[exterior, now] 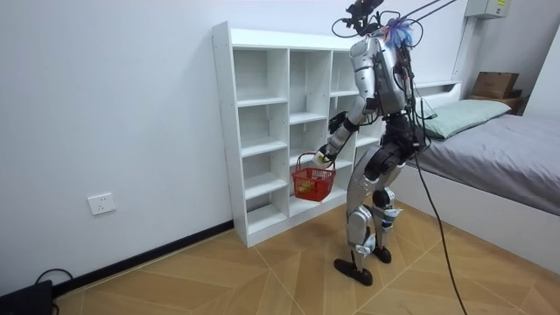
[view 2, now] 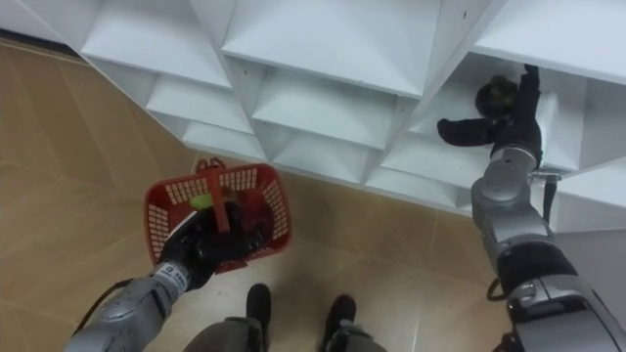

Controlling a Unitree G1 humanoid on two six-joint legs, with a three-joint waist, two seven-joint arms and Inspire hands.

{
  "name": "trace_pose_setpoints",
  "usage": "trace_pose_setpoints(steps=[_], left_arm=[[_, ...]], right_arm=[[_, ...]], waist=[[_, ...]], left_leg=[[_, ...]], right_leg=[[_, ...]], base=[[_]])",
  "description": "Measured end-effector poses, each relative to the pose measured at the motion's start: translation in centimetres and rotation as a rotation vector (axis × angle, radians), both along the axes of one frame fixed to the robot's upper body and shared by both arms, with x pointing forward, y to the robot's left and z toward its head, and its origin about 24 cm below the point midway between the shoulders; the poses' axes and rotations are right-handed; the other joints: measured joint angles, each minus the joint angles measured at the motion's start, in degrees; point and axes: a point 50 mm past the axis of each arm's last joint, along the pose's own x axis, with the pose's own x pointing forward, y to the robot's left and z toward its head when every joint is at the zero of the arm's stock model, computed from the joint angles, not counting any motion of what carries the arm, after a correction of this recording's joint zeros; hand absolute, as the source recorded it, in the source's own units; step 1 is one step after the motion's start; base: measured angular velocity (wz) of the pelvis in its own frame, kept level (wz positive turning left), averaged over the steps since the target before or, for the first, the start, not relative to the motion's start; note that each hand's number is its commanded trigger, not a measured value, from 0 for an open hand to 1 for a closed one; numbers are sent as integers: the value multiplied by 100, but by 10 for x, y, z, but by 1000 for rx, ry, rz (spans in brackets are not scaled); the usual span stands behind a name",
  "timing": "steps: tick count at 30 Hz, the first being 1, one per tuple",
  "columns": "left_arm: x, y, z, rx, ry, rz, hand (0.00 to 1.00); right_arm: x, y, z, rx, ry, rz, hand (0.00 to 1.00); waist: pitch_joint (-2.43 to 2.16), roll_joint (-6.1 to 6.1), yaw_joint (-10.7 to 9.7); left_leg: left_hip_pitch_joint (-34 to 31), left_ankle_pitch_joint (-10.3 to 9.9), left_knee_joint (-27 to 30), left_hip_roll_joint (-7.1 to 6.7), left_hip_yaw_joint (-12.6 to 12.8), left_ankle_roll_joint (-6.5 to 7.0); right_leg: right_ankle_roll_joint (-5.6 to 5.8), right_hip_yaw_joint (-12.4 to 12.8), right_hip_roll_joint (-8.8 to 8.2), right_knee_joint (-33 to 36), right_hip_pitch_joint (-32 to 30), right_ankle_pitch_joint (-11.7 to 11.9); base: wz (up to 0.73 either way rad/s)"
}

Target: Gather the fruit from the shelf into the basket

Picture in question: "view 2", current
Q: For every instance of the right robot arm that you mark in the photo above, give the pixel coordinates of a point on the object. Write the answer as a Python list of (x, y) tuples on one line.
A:
[(533, 254)]

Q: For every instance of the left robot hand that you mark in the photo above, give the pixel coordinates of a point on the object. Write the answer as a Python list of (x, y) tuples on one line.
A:
[(205, 249)]

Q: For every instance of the white shelf unit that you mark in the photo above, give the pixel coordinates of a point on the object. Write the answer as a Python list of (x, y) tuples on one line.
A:
[(342, 98)]

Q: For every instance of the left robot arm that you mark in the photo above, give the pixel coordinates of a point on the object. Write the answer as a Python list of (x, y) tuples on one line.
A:
[(129, 313)]

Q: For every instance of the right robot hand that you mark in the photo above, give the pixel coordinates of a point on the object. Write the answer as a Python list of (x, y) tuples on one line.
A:
[(513, 129)]

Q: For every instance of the red plastic shopping basket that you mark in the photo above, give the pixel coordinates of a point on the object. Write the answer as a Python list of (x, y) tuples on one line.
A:
[(215, 215)]

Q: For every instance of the dark round soft toy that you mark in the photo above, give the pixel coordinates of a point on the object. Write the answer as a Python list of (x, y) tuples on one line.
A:
[(496, 95)]

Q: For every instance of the green soft toy fruit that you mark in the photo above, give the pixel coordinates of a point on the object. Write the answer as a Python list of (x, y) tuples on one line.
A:
[(201, 200)]

